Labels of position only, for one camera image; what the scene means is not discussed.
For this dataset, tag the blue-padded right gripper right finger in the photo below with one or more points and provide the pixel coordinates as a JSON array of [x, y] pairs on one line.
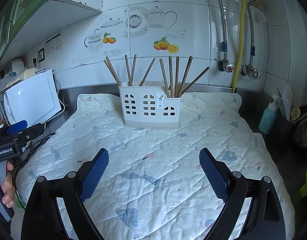
[[215, 173]]

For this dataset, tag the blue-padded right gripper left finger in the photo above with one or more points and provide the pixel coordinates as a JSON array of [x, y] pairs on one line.
[[91, 172]]

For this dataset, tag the person's left hand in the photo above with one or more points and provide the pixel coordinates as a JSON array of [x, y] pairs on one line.
[[8, 188]]

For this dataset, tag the white quilted mat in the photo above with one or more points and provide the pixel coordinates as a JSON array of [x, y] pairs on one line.
[[154, 186]]

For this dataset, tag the teal soap bottle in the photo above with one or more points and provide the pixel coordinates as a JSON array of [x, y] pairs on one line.
[[269, 115]]

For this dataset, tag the black utensil container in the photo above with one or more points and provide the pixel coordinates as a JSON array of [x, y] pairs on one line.
[[293, 132]]

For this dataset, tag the white plastic utensil holder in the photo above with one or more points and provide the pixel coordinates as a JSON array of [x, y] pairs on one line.
[[148, 106]]

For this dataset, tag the wooden spoon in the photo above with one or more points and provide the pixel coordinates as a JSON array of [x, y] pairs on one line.
[[295, 114]]

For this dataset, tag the white plastic rice spoon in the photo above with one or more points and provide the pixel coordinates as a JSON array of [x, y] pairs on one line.
[[287, 98]]

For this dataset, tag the red water valve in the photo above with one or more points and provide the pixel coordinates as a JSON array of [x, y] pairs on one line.
[[225, 66]]

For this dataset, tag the green wall cabinet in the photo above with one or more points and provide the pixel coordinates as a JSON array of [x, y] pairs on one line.
[[26, 23]]

